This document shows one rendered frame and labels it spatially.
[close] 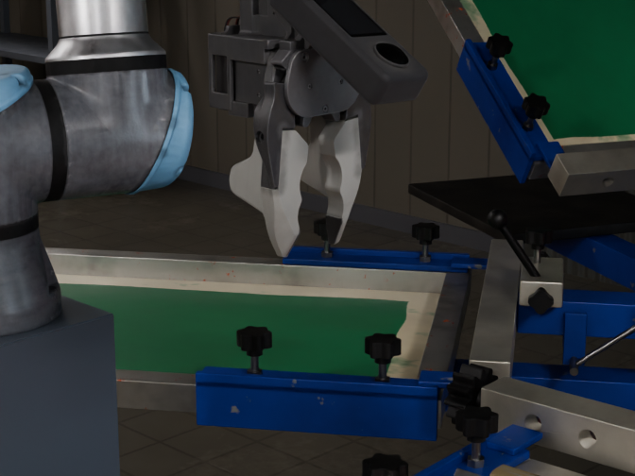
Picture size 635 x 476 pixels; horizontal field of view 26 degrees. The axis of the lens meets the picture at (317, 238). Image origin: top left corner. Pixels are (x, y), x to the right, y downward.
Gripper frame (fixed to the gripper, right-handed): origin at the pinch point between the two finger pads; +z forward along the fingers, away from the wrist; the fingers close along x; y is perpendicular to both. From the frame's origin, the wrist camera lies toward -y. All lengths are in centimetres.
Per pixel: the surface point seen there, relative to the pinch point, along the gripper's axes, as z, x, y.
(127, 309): 41, -57, 97
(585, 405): 32, -55, 12
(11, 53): 66, -323, 538
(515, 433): 35, -49, 17
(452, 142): 91, -397, 309
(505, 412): 34, -51, 21
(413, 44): 50, -397, 332
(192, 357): 41, -50, 73
